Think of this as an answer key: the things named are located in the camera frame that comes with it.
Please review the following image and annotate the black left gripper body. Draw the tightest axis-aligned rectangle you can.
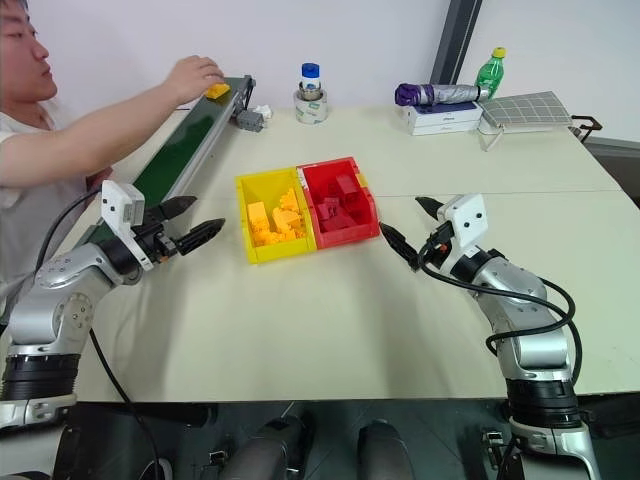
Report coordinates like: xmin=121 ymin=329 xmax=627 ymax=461
xmin=130 ymin=207 xmax=181 ymax=264

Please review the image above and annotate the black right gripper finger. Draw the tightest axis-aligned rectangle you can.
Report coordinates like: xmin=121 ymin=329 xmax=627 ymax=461
xmin=379 ymin=221 xmax=421 ymax=272
xmin=415 ymin=195 xmax=445 ymax=218

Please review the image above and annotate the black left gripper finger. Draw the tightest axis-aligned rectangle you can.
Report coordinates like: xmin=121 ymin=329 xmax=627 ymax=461
xmin=158 ymin=195 xmax=198 ymax=220
xmin=175 ymin=217 xmax=227 ymax=257

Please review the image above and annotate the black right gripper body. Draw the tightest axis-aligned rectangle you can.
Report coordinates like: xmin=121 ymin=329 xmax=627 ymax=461
xmin=416 ymin=218 xmax=457 ymax=272

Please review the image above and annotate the green conveyor belt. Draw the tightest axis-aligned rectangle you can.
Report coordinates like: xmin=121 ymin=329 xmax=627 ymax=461
xmin=73 ymin=74 xmax=257 ymax=251

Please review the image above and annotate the person's bare hand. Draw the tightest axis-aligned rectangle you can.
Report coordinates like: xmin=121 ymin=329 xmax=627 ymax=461
xmin=162 ymin=54 xmax=226 ymax=107

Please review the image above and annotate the yellow plastic bin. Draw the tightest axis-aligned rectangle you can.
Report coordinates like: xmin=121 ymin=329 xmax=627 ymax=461
xmin=234 ymin=168 xmax=319 ymax=265

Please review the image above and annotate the red toy brick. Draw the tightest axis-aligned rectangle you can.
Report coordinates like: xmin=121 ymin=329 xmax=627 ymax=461
xmin=334 ymin=173 xmax=362 ymax=202
xmin=314 ymin=197 xmax=342 ymax=222

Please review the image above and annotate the white flat box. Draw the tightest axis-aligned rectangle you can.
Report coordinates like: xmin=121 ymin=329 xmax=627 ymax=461
xmin=405 ymin=118 xmax=482 ymax=137
xmin=398 ymin=101 xmax=484 ymax=126

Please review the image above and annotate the red plastic bin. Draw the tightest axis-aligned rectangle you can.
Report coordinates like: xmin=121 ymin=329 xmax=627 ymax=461
xmin=295 ymin=156 xmax=382 ymax=250

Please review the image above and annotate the purple grey folded umbrella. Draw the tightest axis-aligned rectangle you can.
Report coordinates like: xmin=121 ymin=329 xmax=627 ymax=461
xmin=394 ymin=82 xmax=495 ymax=107

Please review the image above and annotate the grey checked pad on stand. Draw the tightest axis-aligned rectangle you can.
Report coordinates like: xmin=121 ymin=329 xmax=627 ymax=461
xmin=476 ymin=90 xmax=574 ymax=152

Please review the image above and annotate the person's white shirt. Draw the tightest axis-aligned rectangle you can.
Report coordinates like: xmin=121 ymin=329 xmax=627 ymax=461
xmin=0 ymin=110 xmax=117 ymax=321

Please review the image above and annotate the green plastic bottle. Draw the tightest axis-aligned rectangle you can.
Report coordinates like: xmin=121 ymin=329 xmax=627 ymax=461
xmin=474 ymin=46 xmax=508 ymax=102

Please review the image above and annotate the white tape roll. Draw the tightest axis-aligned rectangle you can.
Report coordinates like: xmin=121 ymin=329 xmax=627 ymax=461
xmin=293 ymin=88 xmax=330 ymax=125

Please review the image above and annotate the dark grey pillar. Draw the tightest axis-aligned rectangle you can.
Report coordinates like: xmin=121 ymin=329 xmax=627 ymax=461
xmin=429 ymin=0 xmax=484 ymax=87

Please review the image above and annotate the blue-capped white bottle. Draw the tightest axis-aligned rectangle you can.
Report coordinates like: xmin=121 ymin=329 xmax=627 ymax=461
xmin=298 ymin=62 xmax=323 ymax=102

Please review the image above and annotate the dark rounded shape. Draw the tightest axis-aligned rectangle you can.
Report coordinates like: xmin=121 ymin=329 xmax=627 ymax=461
xmin=356 ymin=419 xmax=417 ymax=480
xmin=218 ymin=413 xmax=317 ymax=480

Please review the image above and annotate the person's head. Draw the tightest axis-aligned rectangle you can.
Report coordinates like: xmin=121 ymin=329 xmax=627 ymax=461
xmin=0 ymin=0 xmax=59 ymax=104

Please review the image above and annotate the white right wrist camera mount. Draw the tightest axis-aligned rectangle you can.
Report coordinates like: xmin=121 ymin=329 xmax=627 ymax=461
xmin=436 ymin=193 xmax=488 ymax=250

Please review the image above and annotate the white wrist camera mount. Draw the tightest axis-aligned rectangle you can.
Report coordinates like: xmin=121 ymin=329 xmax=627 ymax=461
xmin=436 ymin=193 xmax=488 ymax=250
xmin=100 ymin=179 xmax=157 ymax=272

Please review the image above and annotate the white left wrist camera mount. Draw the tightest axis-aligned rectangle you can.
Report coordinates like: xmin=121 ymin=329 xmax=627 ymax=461
xmin=100 ymin=179 xmax=157 ymax=272

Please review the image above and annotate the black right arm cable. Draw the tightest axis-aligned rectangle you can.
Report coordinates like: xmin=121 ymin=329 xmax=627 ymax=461
xmin=417 ymin=238 xmax=584 ymax=397

